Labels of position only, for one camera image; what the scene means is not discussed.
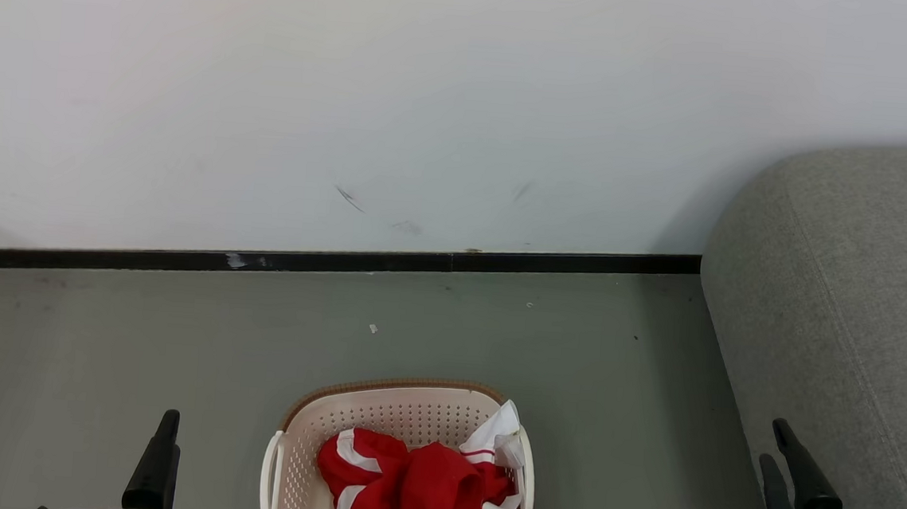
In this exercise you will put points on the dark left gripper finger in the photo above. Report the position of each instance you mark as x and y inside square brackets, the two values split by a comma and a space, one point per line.
[155, 473]

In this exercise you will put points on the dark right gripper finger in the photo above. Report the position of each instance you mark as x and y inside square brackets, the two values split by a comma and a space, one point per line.
[809, 479]
[781, 505]

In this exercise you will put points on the red and white garment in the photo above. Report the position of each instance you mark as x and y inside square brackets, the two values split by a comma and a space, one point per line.
[421, 492]

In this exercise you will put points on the grey fabric sofa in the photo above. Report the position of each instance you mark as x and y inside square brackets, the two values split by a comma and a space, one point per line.
[848, 314]

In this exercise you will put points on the cream perforated laundry basket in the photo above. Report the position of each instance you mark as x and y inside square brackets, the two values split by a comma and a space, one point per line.
[378, 413]

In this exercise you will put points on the black wall baseboard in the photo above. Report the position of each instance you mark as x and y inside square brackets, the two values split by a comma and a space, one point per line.
[325, 261]

